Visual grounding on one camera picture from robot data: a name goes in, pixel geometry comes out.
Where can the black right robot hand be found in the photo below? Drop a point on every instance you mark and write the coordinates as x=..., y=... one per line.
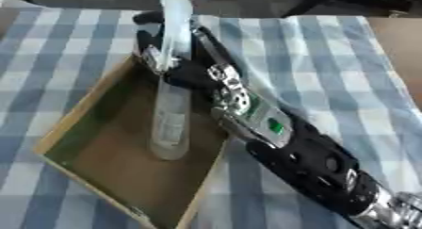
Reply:
x=193, y=72

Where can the clear plastic bottle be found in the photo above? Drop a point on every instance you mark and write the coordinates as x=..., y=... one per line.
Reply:
x=171, y=91

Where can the silver and black right robot arm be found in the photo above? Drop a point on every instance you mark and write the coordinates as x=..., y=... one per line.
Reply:
x=307, y=151

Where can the tan cardboard box green inside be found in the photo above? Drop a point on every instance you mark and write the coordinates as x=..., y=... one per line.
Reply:
x=129, y=148

